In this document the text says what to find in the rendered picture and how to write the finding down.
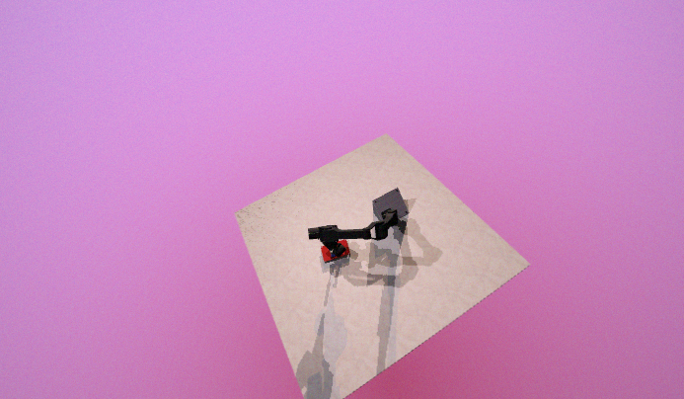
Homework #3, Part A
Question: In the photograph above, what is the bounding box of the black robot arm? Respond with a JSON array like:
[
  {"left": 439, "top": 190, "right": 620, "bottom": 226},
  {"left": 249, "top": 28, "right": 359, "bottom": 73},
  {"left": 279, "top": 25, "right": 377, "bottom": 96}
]
[{"left": 308, "top": 208, "right": 398, "bottom": 244}]

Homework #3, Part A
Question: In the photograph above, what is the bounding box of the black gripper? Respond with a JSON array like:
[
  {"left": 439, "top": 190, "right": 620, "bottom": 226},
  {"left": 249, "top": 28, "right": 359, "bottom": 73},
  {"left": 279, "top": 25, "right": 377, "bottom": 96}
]
[{"left": 322, "top": 241, "right": 345, "bottom": 257}]

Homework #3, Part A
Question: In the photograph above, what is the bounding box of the red circuit board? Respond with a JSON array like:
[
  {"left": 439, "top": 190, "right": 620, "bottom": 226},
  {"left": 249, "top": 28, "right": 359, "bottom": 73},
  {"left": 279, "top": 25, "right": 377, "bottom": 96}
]
[{"left": 321, "top": 239, "right": 350, "bottom": 263}]

